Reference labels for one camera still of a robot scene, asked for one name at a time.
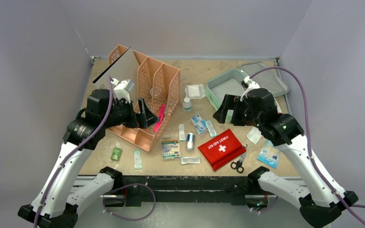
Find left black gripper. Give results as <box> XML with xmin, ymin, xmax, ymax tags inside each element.
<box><xmin>102</xmin><ymin>97</ymin><xmax>159</xmax><ymax>129</ymax></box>

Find teal bandage strip packet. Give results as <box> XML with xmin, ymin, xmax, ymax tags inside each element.
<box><xmin>205</xmin><ymin>120</ymin><xmax>218</xmax><ymax>137</ymax></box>

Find alcohol wipes bag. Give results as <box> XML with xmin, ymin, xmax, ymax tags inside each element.
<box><xmin>191</xmin><ymin>114</ymin><xmax>208</xmax><ymax>136</ymax></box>

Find red first aid pouch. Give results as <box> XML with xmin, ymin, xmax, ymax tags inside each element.
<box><xmin>198</xmin><ymin>129</ymin><xmax>246</xmax><ymax>171</ymax></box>

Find white bandage strip packet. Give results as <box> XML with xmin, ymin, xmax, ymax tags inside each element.
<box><xmin>178</xmin><ymin>124</ymin><xmax>186</xmax><ymax>141</ymax></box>

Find teal printed plaster packet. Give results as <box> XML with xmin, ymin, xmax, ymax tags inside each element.
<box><xmin>134</xmin><ymin>150</ymin><xmax>142</xmax><ymax>170</ymax></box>

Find clear packet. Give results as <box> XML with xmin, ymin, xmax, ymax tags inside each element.
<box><xmin>181</xmin><ymin>157</ymin><xmax>201</xmax><ymax>165</ymax></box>

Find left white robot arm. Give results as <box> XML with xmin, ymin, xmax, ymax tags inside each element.
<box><xmin>18</xmin><ymin>89</ymin><xmax>159</xmax><ymax>228</ymax></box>

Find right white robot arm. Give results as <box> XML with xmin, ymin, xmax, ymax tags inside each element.
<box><xmin>213</xmin><ymin>88</ymin><xmax>358</xmax><ymax>228</ymax></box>

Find pink marker pen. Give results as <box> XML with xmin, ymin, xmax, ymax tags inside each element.
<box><xmin>154</xmin><ymin>104</ymin><xmax>166</xmax><ymax>133</ymax></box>

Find mint green storage case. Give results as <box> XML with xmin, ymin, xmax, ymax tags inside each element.
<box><xmin>205</xmin><ymin>62</ymin><xmax>290</xmax><ymax>113</ymax></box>

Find pink plastic desk organizer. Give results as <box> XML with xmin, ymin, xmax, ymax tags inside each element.
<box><xmin>109</xmin><ymin>50</ymin><xmax>180</xmax><ymax>153</ymax></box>

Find white gauze pad packet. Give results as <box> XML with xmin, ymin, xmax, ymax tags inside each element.
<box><xmin>185</xmin><ymin>84</ymin><xmax>206</xmax><ymax>100</ymax></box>

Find white square packet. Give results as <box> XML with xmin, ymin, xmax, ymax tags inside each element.
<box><xmin>247</xmin><ymin>127</ymin><xmax>262</xmax><ymax>144</ymax></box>

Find small white plastic bottle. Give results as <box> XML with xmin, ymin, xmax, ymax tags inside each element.
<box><xmin>182</xmin><ymin>97</ymin><xmax>192</xmax><ymax>113</ymax></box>

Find green orange dressing packet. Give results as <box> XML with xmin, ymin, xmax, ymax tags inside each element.
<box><xmin>161</xmin><ymin>140</ymin><xmax>181</xmax><ymax>159</ymax></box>

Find blue white bandage roll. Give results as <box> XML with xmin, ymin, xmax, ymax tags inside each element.
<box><xmin>186</xmin><ymin>132</ymin><xmax>195</xmax><ymax>151</ymax></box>

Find grey folder board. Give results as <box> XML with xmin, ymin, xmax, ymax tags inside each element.
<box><xmin>93</xmin><ymin>46</ymin><xmax>139</xmax><ymax>104</ymax></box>

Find blue wipes packet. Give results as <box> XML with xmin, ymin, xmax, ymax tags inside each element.
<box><xmin>257</xmin><ymin>140</ymin><xmax>280</xmax><ymax>169</ymax></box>

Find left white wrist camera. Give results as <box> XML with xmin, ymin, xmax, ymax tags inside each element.
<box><xmin>111</xmin><ymin>78</ymin><xmax>134</xmax><ymax>103</ymax></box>

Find black handled scissors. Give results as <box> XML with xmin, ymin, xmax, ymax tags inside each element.
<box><xmin>230</xmin><ymin>144</ymin><xmax>248</xmax><ymax>173</ymax></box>

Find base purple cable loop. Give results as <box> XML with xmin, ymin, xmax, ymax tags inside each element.
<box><xmin>102</xmin><ymin>183</ymin><xmax>157</xmax><ymax>222</ymax></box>

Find black table front rail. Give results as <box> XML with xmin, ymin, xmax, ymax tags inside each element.
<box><xmin>103</xmin><ymin>175</ymin><xmax>265</xmax><ymax>207</ymax></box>

